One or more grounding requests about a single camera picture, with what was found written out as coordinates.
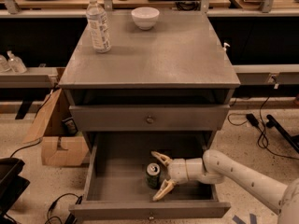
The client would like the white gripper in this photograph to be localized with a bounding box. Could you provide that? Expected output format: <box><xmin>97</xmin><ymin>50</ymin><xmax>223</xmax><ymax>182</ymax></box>
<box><xmin>151</xmin><ymin>151</ymin><xmax>205</xmax><ymax>202</ymax></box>

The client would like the green soda can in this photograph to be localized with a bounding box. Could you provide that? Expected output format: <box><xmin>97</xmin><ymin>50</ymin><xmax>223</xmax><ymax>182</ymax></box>
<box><xmin>146</xmin><ymin>163</ymin><xmax>161</xmax><ymax>189</ymax></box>

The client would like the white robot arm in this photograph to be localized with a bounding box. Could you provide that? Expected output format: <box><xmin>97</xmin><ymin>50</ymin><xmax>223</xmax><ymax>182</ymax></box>
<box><xmin>151</xmin><ymin>149</ymin><xmax>299</xmax><ymax>224</ymax></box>

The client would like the open grey middle drawer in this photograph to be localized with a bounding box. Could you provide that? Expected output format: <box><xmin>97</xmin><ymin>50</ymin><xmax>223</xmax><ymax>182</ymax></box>
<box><xmin>69</xmin><ymin>132</ymin><xmax>230</xmax><ymax>222</ymax></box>

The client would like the grey wooden drawer cabinet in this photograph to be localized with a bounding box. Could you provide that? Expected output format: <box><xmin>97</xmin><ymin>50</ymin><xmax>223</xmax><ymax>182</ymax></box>
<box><xmin>60</xmin><ymin>10</ymin><xmax>240</xmax><ymax>147</ymax></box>

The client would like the grey top drawer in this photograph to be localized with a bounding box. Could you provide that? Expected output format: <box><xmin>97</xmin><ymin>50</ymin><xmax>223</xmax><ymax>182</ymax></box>
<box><xmin>69</xmin><ymin>105</ymin><xmax>229</xmax><ymax>132</ymax></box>

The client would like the black power adapter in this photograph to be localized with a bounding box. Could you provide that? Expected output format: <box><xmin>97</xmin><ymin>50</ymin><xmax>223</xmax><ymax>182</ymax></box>
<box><xmin>246</xmin><ymin>114</ymin><xmax>259</xmax><ymax>127</ymax></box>

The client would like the brown cardboard box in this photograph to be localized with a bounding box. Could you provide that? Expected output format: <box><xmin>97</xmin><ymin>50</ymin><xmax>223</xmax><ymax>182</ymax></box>
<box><xmin>22</xmin><ymin>88</ymin><xmax>89</xmax><ymax>167</ymax></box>

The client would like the small white pump dispenser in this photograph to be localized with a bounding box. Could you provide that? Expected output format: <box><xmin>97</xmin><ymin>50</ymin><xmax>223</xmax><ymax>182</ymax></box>
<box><xmin>223</xmin><ymin>42</ymin><xmax>231</xmax><ymax>51</ymax></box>

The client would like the white ceramic bowl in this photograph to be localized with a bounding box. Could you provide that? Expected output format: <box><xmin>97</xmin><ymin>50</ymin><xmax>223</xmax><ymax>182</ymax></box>
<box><xmin>131</xmin><ymin>7</ymin><xmax>160</xmax><ymax>30</ymax></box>

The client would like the clear plastic water bottle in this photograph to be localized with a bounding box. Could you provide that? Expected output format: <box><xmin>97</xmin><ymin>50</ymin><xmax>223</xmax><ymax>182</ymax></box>
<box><xmin>86</xmin><ymin>0</ymin><xmax>111</xmax><ymax>53</ymax></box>

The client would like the black floor cable left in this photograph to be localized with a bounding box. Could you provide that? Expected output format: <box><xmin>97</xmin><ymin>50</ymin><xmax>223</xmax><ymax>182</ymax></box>
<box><xmin>45</xmin><ymin>192</ymin><xmax>84</xmax><ymax>224</ymax></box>

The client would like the black power cable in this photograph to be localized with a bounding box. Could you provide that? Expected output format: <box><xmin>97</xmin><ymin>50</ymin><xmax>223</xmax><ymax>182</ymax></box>
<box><xmin>226</xmin><ymin>87</ymin><xmax>299</xmax><ymax>161</ymax></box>

